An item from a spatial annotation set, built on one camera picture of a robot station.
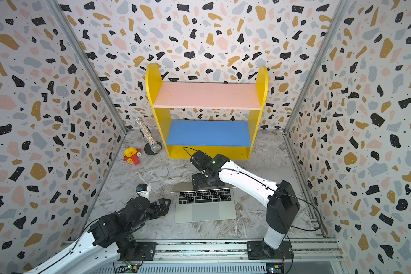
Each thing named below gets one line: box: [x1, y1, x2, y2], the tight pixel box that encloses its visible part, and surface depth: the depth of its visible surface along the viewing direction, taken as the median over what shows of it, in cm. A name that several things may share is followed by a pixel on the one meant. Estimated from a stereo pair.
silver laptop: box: [170, 181, 237, 224], surface depth 89 cm
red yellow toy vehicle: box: [122, 146, 143, 166], surface depth 105 cm
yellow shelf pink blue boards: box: [145, 63, 269, 160], surface depth 102 cm
